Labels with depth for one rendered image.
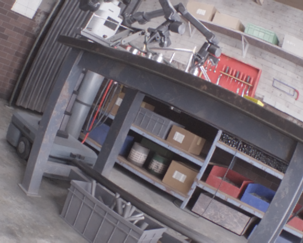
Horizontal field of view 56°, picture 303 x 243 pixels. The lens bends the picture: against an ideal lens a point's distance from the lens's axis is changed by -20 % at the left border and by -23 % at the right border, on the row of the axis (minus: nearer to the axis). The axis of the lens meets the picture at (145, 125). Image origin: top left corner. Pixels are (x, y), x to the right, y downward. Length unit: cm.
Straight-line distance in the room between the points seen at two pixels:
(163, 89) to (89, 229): 74
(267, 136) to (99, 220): 86
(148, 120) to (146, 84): 203
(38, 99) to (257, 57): 277
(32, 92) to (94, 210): 274
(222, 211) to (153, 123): 114
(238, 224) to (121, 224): 164
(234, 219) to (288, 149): 188
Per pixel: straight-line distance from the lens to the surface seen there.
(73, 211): 168
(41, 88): 421
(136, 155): 349
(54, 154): 215
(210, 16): 409
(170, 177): 324
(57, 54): 427
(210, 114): 124
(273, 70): 385
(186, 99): 129
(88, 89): 364
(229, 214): 297
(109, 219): 152
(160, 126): 334
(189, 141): 317
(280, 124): 107
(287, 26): 407
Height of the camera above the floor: 73
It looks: 4 degrees down
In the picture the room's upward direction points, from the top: 24 degrees clockwise
